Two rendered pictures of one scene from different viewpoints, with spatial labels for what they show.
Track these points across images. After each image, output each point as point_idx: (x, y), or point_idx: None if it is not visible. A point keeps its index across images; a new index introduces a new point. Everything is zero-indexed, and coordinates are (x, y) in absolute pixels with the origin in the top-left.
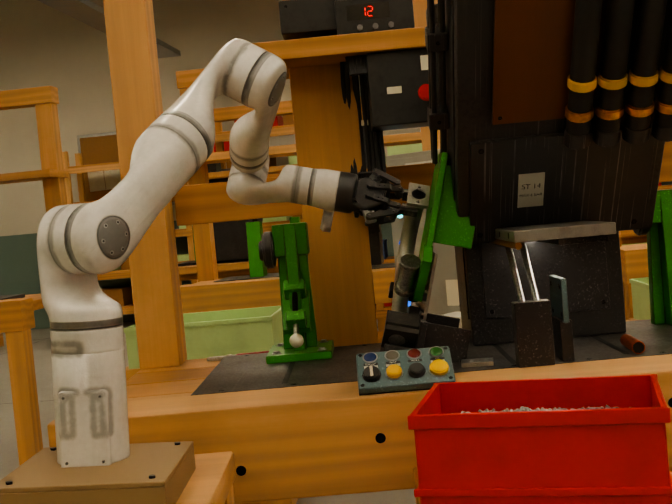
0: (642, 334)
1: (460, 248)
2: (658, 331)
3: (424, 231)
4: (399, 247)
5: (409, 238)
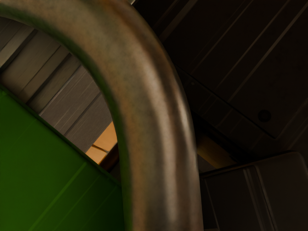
0: (71, 81)
1: (182, 10)
2: (87, 78)
3: (39, 226)
4: (68, 10)
5: (94, 81)
